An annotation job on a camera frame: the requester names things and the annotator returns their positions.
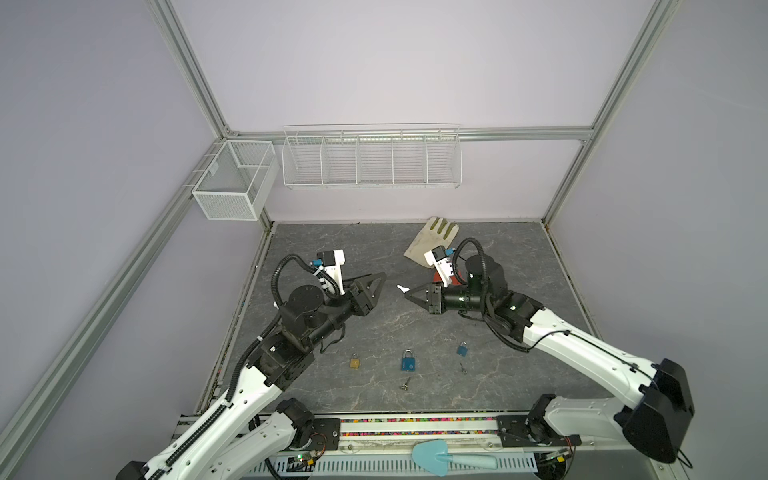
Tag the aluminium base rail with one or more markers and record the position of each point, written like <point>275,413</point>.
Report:
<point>217,447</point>

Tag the cream work glove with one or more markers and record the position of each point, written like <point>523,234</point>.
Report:
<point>437,231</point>

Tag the colourful bead strip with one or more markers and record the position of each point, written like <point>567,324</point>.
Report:
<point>415,425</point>

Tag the red rubber glove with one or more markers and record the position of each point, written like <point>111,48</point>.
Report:
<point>446,276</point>

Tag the brass padlock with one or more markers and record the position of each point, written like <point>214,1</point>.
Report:
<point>354,361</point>

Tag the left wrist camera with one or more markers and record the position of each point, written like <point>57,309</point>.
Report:
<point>328,269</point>

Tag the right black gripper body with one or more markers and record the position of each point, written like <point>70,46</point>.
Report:
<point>456,298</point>

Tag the teal toy trowel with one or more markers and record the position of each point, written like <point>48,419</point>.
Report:
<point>433,457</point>

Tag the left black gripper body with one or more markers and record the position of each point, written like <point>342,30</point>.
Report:
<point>349,303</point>

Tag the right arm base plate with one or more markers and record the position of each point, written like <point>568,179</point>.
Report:
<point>516,431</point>

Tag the white wire wall shelf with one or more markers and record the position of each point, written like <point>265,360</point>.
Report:
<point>388,155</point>

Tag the large blue padlock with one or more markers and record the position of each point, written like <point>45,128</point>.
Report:
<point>408,361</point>

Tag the white slotted cable duct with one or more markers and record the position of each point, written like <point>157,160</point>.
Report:
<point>401,466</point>

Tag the white mesh box basket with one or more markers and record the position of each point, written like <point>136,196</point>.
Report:
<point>237,181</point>

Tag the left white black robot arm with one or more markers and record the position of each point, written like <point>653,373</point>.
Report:
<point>312,301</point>

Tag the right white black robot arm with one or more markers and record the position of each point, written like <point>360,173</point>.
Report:
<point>650,405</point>

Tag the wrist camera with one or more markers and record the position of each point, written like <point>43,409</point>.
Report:
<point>328,269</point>
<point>440,259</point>

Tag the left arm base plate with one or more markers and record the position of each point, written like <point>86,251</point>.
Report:
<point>319,434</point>

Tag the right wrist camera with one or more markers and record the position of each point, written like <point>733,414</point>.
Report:
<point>440,259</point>

